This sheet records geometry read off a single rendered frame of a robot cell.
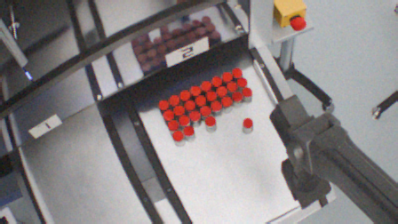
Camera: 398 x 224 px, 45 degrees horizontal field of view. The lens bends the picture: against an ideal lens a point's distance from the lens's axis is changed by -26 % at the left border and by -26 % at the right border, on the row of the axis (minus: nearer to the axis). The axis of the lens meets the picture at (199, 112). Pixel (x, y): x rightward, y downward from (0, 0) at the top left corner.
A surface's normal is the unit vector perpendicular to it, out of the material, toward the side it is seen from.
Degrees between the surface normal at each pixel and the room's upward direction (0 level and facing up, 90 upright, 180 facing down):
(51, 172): 0
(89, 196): 0
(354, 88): 0
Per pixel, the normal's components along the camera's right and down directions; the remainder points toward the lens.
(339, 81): -0.04, -0.29
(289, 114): -0.09, -0.52
